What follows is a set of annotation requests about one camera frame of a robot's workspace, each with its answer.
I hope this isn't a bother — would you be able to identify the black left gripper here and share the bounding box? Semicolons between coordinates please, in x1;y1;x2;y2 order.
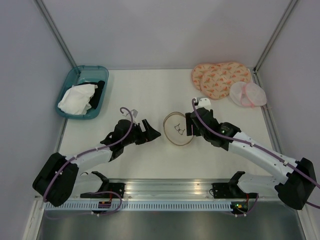
122;119;161;147

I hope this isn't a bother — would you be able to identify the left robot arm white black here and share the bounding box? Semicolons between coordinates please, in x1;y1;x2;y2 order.
32;119;161;207

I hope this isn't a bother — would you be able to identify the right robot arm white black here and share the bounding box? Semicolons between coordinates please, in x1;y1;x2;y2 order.
185;107;317;210

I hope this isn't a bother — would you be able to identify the orange floral laundry bag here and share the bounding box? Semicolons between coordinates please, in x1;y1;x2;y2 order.
191;61;252;100

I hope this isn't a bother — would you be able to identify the pink trimmed mesh laundry bag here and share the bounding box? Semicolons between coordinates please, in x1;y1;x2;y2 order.
229;81;267;108

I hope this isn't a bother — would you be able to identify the black garment in bin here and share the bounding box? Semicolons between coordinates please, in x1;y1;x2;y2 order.
89;80;105;109

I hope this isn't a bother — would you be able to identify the white cloth in bin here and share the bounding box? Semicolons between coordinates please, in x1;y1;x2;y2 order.
57;84;95;115

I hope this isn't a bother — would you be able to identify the teal plastic bin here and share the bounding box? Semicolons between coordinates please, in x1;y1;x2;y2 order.
55;65;109;120

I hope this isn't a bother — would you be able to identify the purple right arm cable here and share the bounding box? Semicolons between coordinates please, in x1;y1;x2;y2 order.
191;97;320;218

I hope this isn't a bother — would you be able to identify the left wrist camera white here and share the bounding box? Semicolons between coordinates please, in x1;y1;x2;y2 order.
130;109;138;124

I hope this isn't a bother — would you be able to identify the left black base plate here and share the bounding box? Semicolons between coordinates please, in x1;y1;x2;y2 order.
80;182;126;199

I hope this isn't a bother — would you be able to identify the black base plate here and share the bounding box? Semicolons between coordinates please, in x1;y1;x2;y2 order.
212;182;258;200
80;182;126;199

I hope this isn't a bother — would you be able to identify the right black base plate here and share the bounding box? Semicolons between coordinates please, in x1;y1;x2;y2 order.
212;182;258;200

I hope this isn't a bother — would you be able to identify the right side aluminium rail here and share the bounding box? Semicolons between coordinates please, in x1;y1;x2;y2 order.
250;68;285;155

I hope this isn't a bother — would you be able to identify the white slotted cable duct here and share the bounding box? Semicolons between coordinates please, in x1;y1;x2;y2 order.
44;200;233;212

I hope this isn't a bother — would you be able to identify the aluminium front rail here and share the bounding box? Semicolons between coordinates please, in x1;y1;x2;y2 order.
66;174;278;201

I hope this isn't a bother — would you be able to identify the right aluminium frame post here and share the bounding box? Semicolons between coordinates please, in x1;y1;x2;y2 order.
252;0;300;73

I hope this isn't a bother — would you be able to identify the aluminium frame post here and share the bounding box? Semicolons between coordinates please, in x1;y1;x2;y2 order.
252;0;300;73
33;0;77;68

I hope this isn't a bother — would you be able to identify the left aluminium frame post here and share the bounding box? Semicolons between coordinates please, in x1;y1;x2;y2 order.
33;0;77;68

